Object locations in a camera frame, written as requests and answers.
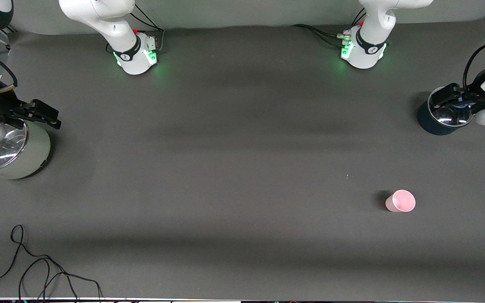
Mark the aluminium frame rail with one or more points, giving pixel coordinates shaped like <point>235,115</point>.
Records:
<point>2,35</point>

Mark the dark blue saucepan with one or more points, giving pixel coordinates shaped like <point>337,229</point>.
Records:
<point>430,122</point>

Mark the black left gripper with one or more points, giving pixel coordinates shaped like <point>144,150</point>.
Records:
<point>471,95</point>

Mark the glass lid with blue knob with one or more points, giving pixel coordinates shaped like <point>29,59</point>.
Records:
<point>446,115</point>

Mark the pink plastic cup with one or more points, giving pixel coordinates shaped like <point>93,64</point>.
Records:
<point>401,202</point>

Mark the sage green cooking pot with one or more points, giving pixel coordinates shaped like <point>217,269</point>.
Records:
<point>27,153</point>

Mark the dark grey table mat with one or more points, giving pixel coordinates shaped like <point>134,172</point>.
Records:
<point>242,176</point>

